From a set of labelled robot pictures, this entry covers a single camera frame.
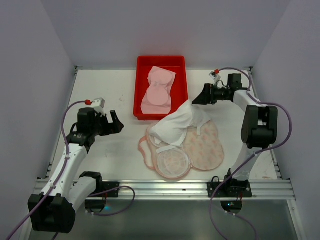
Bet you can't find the white bra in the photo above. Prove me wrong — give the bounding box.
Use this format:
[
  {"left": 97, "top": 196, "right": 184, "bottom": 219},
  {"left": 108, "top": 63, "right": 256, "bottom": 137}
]
[{"left": 149, "top": 100, "right": 211, "bottom": 147}]

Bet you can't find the pink bra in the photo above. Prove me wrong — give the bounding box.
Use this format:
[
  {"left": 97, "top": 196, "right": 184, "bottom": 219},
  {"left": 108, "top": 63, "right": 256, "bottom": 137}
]
[{"left": 140, "top": 66, "right": 176, "bottom": 115}]

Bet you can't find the pink tulip mesh laundry bag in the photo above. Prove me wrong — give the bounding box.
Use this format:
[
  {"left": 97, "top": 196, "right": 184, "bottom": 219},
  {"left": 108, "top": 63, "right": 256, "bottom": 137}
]
[{"left": 137, "top": 120, "right": 225, "bottom": 180}]

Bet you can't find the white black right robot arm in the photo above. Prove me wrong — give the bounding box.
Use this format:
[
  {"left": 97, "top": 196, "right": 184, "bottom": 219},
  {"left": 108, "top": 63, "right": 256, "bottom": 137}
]
[{"left": 192, "top": 70, "right": 278, "bottom": 182}]

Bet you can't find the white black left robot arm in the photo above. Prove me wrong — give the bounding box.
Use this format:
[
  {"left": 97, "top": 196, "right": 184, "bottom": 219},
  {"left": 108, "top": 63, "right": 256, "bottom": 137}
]
[{"left": 28, "top": 106, "right": 124, "bottom": 234}]

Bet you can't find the red plastic tray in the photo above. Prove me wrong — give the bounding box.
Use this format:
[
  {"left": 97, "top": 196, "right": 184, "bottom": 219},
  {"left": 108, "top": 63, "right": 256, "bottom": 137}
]
[{"left": 133, "top": 56, "right": 189, "bottom": 121}]

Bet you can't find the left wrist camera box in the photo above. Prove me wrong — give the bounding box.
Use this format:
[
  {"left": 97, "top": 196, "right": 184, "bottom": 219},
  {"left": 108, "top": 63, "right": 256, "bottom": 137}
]
[{"left": 90, "top": 97, "right": 105, "bottom": 112}]

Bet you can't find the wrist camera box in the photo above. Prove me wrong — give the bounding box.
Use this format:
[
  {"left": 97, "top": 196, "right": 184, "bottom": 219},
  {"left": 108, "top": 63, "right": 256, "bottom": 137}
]
[
  {"left": 209, "top": 69, "right": 222, "bottom": 87},
  {"left": 90, "top": 97, "right": 105, "bottom": 112}
]

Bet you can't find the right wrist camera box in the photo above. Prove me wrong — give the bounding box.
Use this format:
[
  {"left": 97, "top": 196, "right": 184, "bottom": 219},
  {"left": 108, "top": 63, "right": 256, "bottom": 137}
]
[{"left": 209, "top": 69, "right": 222, "bottom": 87}]

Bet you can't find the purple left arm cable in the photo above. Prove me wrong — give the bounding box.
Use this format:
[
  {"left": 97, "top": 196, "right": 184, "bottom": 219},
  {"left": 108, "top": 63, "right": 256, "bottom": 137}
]
[{"left": 7, "top": 98, "right": 136, "bottom": 240}]

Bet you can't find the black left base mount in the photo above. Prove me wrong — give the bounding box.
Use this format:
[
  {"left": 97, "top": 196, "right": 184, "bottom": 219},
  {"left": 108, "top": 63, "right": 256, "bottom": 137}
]
[{"left": 84, "top": 181, "right": 120, "bottom": 213}]

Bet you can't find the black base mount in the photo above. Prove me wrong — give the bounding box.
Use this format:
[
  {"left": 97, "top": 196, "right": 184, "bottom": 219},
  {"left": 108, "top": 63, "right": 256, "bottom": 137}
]
[
  {"left": 214, "top": 177, "right": 253, "bottom": 214},
  {"left": 84, "top": 181, "right": 120, "bottom": 213}
]

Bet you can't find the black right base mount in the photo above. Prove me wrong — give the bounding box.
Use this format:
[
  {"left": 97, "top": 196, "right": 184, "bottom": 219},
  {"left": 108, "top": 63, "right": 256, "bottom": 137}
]
[{"left": 214, "top": 177, "right": 253, "bottom": 214}]

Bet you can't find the aluminium mounting rail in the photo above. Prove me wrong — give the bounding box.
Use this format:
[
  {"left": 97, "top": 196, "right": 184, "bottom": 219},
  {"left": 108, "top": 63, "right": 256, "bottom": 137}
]
[{"left": 32, "top": 180, "right": 295, "bottom": 201}]

